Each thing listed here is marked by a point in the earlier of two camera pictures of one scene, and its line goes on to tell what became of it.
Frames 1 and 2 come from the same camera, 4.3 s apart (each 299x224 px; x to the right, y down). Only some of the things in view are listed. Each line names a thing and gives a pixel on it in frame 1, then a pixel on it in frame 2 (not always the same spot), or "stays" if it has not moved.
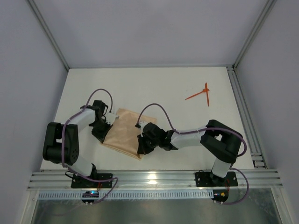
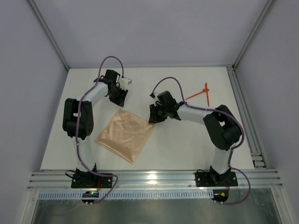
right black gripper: x=144 y=146 -> x=154 y=113
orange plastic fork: x=204 y=90 stays
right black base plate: x=209 y=179 stays
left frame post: x=50 y=32 stays
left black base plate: x=78 y=182 stays
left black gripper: x=100 y=132 -> x=118 y=96
